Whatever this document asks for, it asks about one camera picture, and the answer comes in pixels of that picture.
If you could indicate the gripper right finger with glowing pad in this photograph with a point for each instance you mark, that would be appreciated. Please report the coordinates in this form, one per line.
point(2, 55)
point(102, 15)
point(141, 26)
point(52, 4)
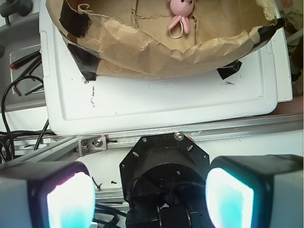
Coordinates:
point(265, 191)

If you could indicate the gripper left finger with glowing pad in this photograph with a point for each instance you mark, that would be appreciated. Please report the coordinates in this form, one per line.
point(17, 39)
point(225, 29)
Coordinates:
point(54, 194)

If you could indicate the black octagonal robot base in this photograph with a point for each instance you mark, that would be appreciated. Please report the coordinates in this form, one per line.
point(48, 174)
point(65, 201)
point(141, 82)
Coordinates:
point(163, 179)

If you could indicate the brown paper bag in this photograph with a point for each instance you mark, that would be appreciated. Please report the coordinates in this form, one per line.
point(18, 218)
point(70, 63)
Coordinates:
point(129, 38)

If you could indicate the pink plush bunny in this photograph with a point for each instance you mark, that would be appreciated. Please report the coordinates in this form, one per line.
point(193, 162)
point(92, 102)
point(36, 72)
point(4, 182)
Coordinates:
point(181, 10)

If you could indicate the aluminium extrusion frame rail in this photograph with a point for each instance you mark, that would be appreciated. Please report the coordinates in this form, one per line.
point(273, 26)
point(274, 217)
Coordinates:
point(259, 135)

